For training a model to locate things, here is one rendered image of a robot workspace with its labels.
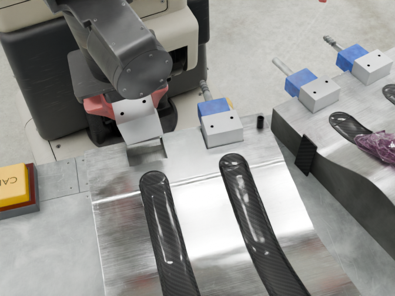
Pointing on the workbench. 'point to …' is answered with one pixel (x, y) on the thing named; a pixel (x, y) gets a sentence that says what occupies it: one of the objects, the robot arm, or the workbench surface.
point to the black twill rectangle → (305, 154)
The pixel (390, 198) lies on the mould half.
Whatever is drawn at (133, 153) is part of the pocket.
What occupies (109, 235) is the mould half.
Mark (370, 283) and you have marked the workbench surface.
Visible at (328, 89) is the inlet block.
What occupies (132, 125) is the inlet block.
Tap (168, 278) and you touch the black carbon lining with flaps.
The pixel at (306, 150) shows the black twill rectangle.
